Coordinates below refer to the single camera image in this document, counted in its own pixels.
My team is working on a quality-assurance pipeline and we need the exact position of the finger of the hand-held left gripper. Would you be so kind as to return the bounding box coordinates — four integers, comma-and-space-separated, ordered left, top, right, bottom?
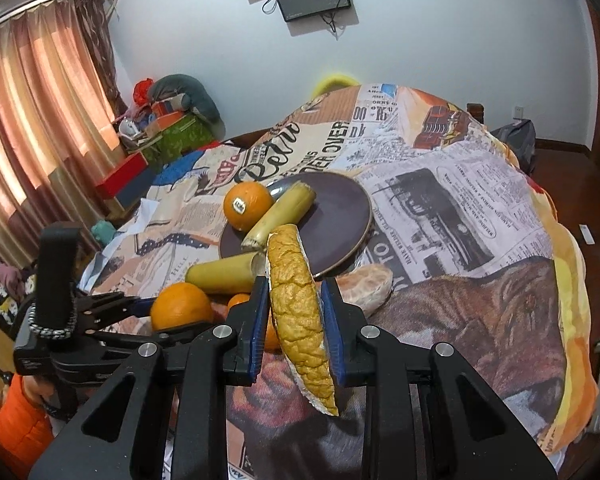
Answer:
72, 292, 155, 322
82, 320, 216, 356

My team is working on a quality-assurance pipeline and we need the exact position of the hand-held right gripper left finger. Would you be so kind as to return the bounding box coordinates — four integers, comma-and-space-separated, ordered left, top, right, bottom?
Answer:
27, 276, 272, 480

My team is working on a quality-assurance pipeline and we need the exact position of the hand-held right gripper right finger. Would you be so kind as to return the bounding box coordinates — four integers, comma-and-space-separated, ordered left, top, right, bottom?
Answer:
320, 276, 558, 480

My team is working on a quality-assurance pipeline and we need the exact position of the sugarcane piece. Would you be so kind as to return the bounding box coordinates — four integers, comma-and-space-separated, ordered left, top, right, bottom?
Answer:
185, 252, 267, 295
240, 183, 317, 252

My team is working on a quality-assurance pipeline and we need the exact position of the dark purple plate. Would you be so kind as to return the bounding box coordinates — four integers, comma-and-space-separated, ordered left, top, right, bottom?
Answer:
219, 171, 373, 280

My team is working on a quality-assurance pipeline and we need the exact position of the orange with white sticker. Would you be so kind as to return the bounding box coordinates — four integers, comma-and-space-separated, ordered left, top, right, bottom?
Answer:
223, 181, 274, 232

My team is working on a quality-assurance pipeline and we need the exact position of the person's left forearm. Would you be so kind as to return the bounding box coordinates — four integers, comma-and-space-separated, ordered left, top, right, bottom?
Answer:
0, 372, 56, 466

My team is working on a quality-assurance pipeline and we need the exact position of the patterned cloth pile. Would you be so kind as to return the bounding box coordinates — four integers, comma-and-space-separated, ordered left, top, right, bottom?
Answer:
0, 260, 36, 333

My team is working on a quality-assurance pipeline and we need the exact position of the teal cloth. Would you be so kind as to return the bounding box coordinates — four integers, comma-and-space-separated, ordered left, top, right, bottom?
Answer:
91, 220, 117, 247

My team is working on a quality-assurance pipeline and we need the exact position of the white cloth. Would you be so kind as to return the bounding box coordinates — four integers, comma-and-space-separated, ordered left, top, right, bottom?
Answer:
77, 199, 153, 291

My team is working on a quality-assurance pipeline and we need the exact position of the red box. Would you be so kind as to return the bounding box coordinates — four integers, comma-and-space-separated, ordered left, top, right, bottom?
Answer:
96, 152, 151, 198

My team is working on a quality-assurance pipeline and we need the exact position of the newspaper print blanket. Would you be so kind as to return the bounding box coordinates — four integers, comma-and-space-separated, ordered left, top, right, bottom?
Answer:
77, 82, 600, 480

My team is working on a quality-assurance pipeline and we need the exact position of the peach curtain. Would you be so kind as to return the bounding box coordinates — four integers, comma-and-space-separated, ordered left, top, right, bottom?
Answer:
0, 0, 123, 271

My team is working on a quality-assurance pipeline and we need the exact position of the green patterned box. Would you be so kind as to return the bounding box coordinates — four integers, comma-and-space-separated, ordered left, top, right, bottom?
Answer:
137, 110, 216, 166

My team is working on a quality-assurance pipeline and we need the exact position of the orange cardboard box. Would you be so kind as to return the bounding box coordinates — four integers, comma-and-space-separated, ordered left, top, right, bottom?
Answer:
147, 109, 187, 133

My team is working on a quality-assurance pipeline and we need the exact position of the red plastic bag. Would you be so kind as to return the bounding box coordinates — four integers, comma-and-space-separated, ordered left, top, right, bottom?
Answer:
132, 79, 156, 106

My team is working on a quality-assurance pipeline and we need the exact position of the grey plush toy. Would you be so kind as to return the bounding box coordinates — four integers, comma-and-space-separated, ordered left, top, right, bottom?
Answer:
147, 74, 226, 138

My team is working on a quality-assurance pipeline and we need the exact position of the dark brown curtain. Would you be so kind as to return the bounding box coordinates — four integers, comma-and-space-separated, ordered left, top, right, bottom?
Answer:
72, 0, 127, 116

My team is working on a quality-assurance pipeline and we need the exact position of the grey backpack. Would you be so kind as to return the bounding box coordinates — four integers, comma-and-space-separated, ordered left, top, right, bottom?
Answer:
490, 119, 537, 176

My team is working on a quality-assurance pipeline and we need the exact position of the black hanging cable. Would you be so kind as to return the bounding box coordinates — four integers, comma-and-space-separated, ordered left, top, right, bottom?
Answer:
321, 11, 344, 41

